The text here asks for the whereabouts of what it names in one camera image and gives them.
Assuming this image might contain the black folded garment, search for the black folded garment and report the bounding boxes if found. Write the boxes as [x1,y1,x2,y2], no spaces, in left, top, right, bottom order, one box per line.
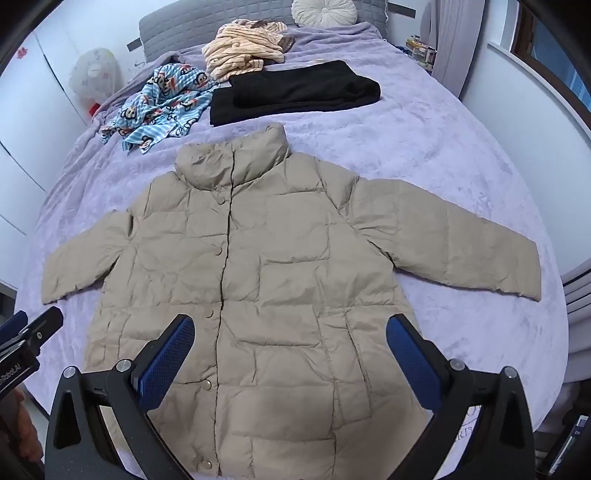
[209,60,381,127]

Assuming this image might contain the person's left hand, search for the person's left hand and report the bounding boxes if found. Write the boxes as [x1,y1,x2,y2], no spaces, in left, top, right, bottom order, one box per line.
[13,390,43,468]

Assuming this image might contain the dark window frame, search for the dark window frame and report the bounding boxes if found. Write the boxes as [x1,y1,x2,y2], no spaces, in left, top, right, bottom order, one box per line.
[512,0,591,116]

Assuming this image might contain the round white pleated cushion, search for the round white pleated cushion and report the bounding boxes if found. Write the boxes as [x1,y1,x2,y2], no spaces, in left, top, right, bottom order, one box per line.
[291,0,357,29]

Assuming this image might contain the boxes on nightstand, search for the boxes on nightstand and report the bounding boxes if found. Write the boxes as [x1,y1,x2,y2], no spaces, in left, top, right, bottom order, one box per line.
[405,38,437,72]

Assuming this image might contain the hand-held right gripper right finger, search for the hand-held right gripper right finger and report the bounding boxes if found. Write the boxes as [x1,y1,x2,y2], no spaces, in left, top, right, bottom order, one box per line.
[385,314,539,480]

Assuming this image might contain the white electric fan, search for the white electric fan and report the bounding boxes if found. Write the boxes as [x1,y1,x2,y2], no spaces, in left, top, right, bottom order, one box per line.
[68,48,122,106]

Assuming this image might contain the blue striped cartoon-print garment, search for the blue striped cartoon-print garment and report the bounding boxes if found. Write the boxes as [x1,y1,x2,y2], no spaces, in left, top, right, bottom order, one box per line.
[100,65,221,155]

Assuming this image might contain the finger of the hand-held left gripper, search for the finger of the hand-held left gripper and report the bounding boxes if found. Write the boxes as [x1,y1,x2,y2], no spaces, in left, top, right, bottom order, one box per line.
[18,307,64,357]
[0,311,29,346]

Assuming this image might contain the light grey curtain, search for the light grey curtain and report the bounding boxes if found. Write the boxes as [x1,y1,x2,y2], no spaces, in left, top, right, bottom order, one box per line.
[418,0,485,100]

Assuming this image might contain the lilac plush blanket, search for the lilac plush blanket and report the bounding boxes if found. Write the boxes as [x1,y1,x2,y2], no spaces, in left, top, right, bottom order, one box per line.
[14,21,571,480]

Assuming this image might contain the grey quilted headboard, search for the grey quilted headboard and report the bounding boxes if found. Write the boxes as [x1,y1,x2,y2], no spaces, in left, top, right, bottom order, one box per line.
[139,0,389,65]

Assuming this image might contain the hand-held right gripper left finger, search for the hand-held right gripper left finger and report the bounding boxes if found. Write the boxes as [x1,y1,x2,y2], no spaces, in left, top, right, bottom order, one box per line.
[44,313,218,480]

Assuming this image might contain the beige striped garment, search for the beige striped garment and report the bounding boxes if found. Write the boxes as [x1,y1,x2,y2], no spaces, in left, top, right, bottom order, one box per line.
[203,19,297,84]

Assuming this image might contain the beige puffer jacket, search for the beige puffer jacket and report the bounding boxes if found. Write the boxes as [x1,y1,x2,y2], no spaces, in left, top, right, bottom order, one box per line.
[41,122,542,480]

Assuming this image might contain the white wardrobe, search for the white wardrobe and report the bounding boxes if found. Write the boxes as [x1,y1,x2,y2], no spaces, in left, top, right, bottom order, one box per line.
[0,14,153,296]

